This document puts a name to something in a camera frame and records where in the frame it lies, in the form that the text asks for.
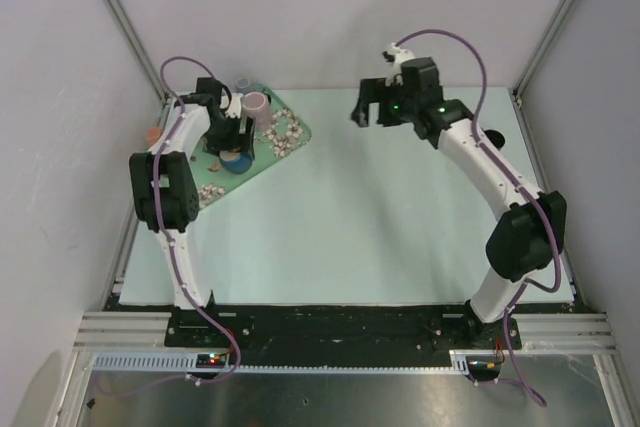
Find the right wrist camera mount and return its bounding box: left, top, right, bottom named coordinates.
left=382, top=43, right=415, bottom=86

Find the white slotted cable duct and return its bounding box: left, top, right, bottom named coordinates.
left=92, top=351, right=469, bottom=375

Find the small grey-blue cup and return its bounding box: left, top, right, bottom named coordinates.
left=235, top=77, right=252, bottom=94

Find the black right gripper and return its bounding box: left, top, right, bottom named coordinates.
left=351, top=78, right=419, bottom=128

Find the pink ribbed mug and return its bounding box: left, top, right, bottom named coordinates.
left=241, top=92, right=272, bottom=131

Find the brown mug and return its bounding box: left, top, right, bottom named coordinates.
left=484, top=129, right=506, bottom=151

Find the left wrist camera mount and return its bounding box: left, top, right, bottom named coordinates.
left=220, top=93, right=243, bottom=119

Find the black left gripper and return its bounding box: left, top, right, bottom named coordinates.
left=204, top=113, right=255, bottom=160

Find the aluminium frame rail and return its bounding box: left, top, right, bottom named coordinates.
left=74, top=312, right=170, bottom=349

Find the green floral tray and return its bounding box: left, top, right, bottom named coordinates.
left=190, top=84, right=311, bottom=209

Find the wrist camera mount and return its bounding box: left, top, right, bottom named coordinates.
left=382, top=43, right=415, bottom=86
left=220, top=93, right=243, bottom=119

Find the orange cup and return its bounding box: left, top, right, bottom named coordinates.
left=145, top=127, right=163, bottom=146

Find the blue mug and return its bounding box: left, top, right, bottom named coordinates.
left=218, top=151, right=253, bottom=175

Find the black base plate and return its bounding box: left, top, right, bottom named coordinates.
left=164, top=304, right=522, bottom=367

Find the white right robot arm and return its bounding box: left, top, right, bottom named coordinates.
left=351, top=55, right=567, bottom=348

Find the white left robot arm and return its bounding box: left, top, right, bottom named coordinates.
left=129, top=77, right=255, bottom=310

